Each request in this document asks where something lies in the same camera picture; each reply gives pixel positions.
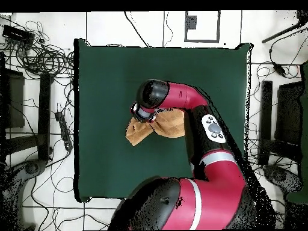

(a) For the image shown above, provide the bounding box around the tan terry towel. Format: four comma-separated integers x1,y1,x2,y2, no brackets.
125,108,186,147

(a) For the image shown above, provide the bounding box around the dark flat panel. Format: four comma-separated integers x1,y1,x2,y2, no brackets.
275,81,304,145
0,68,25,129

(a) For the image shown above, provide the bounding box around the black flat electronics box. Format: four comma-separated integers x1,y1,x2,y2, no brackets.
2,24,36,45

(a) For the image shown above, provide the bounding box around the dark green table cloth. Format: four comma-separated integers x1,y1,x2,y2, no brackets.
73,38,253,203

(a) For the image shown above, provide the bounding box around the black power strip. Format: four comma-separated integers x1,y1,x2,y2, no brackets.
54,111,73,152

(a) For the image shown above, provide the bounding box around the small dark square plate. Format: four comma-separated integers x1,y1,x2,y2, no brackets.
185,15,197,30

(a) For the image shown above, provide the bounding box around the black rounded floor base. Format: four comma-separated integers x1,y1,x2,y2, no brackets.
262,164,304,193
23,159,48,176

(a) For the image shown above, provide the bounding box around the black power adapter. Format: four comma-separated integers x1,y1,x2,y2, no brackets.
273,63,287,77

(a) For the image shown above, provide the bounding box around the black pole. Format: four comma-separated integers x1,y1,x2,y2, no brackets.
261,20,308,44

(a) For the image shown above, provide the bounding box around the grey square floor frame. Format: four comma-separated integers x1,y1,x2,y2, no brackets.
184,10,221,43

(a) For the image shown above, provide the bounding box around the black cable tangle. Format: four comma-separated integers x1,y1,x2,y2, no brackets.
14,20,75,78

